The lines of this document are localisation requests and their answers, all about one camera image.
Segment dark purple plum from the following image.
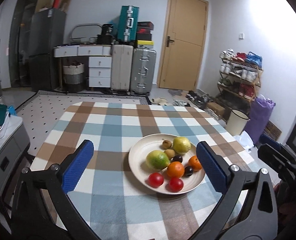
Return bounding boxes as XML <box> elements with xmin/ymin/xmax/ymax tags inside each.
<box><xmin>171</xmin><ymin>155</ymin><xmax>183</xmax><ymax>163</ymax></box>
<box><xmin>184</xmin><ymin>166</ymin><xmax>194</xmax><ymax>178</ymax></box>

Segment small red tomato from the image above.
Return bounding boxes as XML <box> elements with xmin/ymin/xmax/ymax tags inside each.
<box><xmin>168</xmin><ymin>177</ymin><xmax>184</xmax><ymax>192</ymax></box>

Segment large brown longan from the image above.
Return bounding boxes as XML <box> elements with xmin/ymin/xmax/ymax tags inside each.
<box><xmin>164</xmin><ymin>148</ymin><xmax>176</xmax><ymax>160</ymax></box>

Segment small brown longan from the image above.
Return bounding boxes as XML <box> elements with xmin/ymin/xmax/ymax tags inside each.
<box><xmin>162</xmin><ymin>140</ymin><xmax>172</xmax><ymax>150</ymax></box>

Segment large red tomato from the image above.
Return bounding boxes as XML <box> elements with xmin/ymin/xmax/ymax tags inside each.
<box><xmin>147</xmin><ymin>172</ymin><xmax>164</xmax><ymax>188</ymax></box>

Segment brown doormat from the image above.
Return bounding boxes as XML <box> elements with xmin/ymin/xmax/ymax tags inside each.
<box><xmin>264</xmin><ymin>120</ymin><xmax>282</xmax><ymax>141</ymax></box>

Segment small orange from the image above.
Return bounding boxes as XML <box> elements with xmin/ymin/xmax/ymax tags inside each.
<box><xmin>188</xmin><ymin>155</ymin><xmax>202</xmax><ymax>171</ymax></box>

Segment purple bag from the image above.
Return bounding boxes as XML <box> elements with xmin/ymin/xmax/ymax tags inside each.
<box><xmin>244</xmin><ymin>94</ymin><xmax>275</xmax><ymax>145</ymax></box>

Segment white bucket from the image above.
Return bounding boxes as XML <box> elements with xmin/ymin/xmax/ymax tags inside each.
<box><xmin>226</xmin><ymin>109</ymin><xmax>249</xmax><ymax>136</ymax></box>

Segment yellow pear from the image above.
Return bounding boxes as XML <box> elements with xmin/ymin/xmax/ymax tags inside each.
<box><xmin>172</xmin><ymin>137</ymin><xmax>191</xmax><ymax>155</ymax></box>

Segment large orange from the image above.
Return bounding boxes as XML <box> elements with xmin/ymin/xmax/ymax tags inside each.
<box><xmin>166</xmin><ymin>161</ymin><xmax>184</xmax><ymax>178</ymax></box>

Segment green yellow citrus fruit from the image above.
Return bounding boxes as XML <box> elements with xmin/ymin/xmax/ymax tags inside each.
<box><xmin>146</xmin><ymin>150</ymin><xmax>170</xmax><ymax>170</ymax></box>

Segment checkered tablecloth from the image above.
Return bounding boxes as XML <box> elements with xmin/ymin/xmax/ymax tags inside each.
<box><xmin>31</xmin><ymin>102</ymin><xmax>259</xmax><ymax>239</ymax></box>

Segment cream round plate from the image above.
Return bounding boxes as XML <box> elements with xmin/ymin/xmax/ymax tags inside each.
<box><xmin>128</xmin><ymin>134</ymin><xmax>205</xmax><ymax>195</ymax></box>

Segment dotted floor rug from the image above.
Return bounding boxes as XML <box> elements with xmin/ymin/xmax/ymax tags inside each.
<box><xmin>16</xmin><ymin>90</ymin><xmax>151</xmax><ymax>157</ymax></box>

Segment grey side cabinet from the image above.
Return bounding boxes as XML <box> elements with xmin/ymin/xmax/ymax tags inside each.
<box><xmin>0</xmin><ymin>104</ymin><xmax>30</xmax><ymax>196</ymax></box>

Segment wooden shoe rack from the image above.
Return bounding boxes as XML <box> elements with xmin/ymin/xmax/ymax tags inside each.
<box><xmin>217</xmin><ymin>49</ymin><xmax>263</xmax><ymax>104</ymax></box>

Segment woven laundry basket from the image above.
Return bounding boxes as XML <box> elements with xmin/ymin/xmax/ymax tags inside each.
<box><xmin>63</xmin><ymin>61</ymin><xmax>85</xmax><ymax>93</ymax></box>

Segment silver aluminium suitcase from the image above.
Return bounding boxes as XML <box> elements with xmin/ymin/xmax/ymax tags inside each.
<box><xmin>130</xmin><ymin>48</ymin><xmax>157</xmax><ymax>95</ymax></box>

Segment white drawer cabinet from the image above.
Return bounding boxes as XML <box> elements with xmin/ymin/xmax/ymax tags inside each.
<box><xmin>54</xmin><ymin>45</ymin><xmax>112</xmax><ymax>88</ymax></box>

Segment wooden door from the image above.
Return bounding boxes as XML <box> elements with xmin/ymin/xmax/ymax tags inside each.
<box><xmin>157</xmin><ymin>0</ymin><xmax>208</xmax><ymax>90</ymax></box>

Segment beige suitcase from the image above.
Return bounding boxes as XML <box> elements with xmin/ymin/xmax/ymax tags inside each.
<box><xmin>111</xmin><ymin>45</ymin><xmax>133</xmax><ymax>92</ymax></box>

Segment stacked shoe boxes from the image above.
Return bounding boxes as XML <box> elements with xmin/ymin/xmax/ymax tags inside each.
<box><xmin>136</xmin><ymin>21</ymin><xmax>154</xmax><ymax>49</ymax></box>

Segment black refrigerator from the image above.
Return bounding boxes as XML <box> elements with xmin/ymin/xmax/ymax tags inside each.
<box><xmin>28</xmin><ymin>8</ymin><xmax>66</xmax><ymax>91</ymax></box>

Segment teal suitcase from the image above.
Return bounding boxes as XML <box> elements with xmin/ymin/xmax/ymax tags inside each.
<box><xmin>117</xmin><ymin>5</ymin><xmax>139</xmax><ymax>42</ymax></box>

